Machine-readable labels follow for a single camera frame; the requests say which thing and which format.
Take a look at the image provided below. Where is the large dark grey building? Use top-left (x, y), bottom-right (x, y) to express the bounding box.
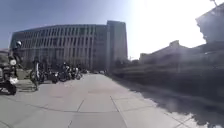
top-left (139, 39), bottom-right (204, 66)

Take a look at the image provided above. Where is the grey paved plaza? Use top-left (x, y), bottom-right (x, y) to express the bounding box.
top-left (0, 72), bottom-right (224, 128)

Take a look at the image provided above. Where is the row of parked motorcycles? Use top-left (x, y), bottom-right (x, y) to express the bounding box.
top-left (0, 57), bottom-right (84, 97)

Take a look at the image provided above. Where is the large curved grey building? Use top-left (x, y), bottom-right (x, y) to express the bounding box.
top-left (8, 20), bottom-right (129, 73)

